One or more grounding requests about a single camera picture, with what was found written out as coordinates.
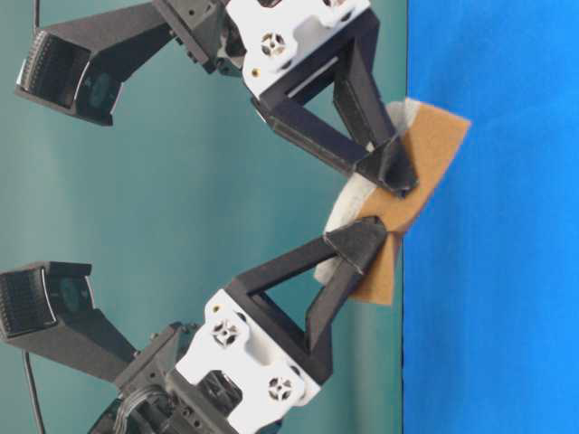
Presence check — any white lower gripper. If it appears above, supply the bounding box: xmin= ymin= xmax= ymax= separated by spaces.
xmin=174 ymin=215 xmax=389 ymax=434

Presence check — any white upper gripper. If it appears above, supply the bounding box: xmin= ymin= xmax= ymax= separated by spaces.
xmin=226 ymin=0 xmax=418 ymax=197

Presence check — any brown and white sponge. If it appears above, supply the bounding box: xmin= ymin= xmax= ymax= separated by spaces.
xmin=324 ymin=98 xmax=470 ymax=306

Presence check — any black lower robot arm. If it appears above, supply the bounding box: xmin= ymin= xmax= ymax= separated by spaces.
xmin=92 ymin=1 xmax=418 ymax=433

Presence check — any blue table cloth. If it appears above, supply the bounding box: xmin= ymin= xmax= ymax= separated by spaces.
xmin=403 ymin=1 xmax=578 ymax=433

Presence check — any black upper wrist camera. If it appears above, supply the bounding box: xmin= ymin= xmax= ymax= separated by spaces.
xmin=15 ymin=1 xmax=246 ymax=126

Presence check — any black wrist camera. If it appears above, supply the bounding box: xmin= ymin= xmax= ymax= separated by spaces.
xmin=15 ymin=1 xmax=246 ymax=126
xmin=0 ymin=260 xmax=200 ymax=399

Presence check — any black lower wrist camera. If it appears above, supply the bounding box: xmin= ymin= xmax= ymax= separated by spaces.
xmin=0 ymin=260 xmax=200 ymax=399

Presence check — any black camera cable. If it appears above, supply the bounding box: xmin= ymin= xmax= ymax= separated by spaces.
xmin=21 ymin=350 xmax=48 ymax=434

